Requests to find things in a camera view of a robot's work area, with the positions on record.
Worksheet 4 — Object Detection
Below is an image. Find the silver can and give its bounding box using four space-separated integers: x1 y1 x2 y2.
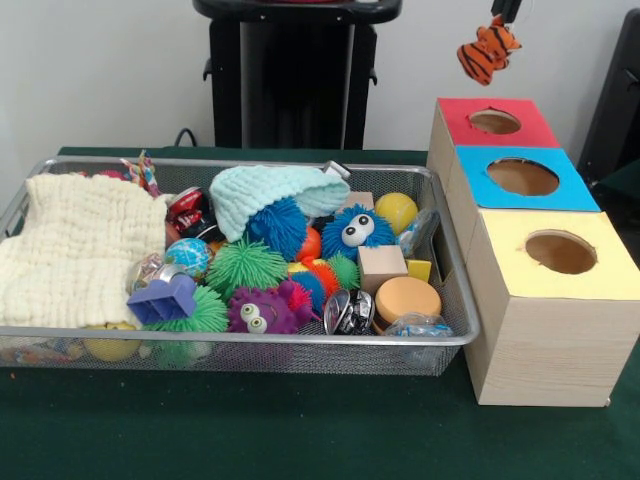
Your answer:
130 254 187 297

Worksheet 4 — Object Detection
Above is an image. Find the large green spiky ball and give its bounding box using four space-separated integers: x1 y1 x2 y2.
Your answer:
148 284 230 336

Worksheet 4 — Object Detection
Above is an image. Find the yellow ball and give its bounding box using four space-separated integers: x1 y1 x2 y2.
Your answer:
375 192 420 237

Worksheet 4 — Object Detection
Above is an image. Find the round wooden disc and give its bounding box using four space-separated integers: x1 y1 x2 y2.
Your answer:
372 276 443 331

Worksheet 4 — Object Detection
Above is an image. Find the mint green knit cloth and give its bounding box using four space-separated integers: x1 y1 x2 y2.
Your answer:
209 165 351 243

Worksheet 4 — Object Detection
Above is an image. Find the wooden box with three holes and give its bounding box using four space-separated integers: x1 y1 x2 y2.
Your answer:
427 97 640 408

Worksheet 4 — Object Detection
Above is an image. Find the black silver round toy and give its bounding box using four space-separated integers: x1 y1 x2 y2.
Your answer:
323 289 376 336

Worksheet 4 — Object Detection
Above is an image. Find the yellow block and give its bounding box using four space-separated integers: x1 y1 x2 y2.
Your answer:
405 258 433 285

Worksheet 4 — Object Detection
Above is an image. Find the purple plastic block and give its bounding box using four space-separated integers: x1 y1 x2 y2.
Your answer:
126 272 199 327

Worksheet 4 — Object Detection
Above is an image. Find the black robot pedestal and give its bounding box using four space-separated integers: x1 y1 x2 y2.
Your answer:
193 0 403 151

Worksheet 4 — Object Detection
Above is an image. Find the wooden cube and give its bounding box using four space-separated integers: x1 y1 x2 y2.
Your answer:
357 245 409 294

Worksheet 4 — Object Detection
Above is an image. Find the red black packet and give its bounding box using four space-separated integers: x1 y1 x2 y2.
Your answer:
166 186 217 242

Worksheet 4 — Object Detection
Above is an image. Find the cream waffle cloth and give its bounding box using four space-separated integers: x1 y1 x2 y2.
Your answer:
0 173 171 329

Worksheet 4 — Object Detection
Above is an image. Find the blue fuzzy ball with eyes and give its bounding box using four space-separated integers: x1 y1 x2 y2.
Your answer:
320 205 397 263

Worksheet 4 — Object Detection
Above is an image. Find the clear blue plastic packet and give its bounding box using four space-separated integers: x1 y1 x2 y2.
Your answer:
397 210 442 259

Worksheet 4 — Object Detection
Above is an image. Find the blue globe ball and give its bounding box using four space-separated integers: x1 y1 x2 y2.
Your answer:
164 238 214 282

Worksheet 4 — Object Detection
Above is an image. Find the orange tiger striped toy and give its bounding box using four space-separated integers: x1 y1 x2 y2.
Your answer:
457 15 523 87

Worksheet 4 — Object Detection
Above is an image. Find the black chair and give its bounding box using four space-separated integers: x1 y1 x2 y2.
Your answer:
580 10 640 186

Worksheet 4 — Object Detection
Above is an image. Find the small green spiky ball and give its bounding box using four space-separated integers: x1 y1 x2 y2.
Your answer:
205 238 289 299

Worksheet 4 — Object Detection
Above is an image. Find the clear crumpled plastic packet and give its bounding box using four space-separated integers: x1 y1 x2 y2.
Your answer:
385 312 456 339

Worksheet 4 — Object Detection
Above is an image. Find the purple spiky ball with eyes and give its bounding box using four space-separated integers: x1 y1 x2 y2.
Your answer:
226 280 313 336

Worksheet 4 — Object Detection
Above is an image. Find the clear mesh bin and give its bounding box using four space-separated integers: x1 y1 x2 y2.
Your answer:
0 155 481 376

